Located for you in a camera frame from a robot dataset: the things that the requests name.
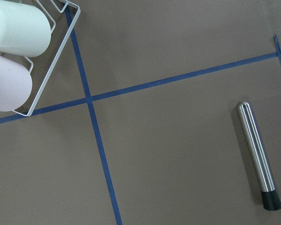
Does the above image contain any white cup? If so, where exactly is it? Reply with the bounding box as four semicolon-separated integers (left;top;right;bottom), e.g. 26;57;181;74
0;0;51;57

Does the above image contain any steel muddler black tip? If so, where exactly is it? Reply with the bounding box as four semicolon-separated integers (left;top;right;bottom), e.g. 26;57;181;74
237;101;281;211

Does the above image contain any white wire cup rack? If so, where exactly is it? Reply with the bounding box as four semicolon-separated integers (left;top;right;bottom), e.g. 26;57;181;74
0;0;81;117

